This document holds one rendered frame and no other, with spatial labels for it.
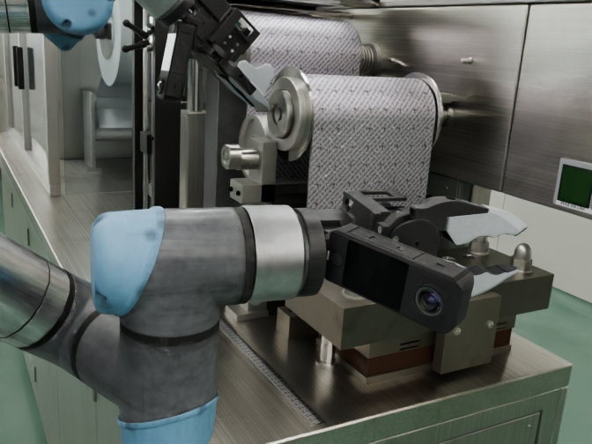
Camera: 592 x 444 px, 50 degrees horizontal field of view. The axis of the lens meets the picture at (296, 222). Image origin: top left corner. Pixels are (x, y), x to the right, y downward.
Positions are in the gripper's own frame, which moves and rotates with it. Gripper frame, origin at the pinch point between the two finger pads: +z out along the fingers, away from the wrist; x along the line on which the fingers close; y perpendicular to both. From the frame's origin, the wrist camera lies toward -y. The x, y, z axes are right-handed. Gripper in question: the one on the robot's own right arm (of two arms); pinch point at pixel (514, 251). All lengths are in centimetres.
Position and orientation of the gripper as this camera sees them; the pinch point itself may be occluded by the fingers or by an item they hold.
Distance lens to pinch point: 59.8
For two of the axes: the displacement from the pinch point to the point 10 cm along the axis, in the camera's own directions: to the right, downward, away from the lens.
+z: 9.3, -0.3, 3.6
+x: -1.0, 9.4, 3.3
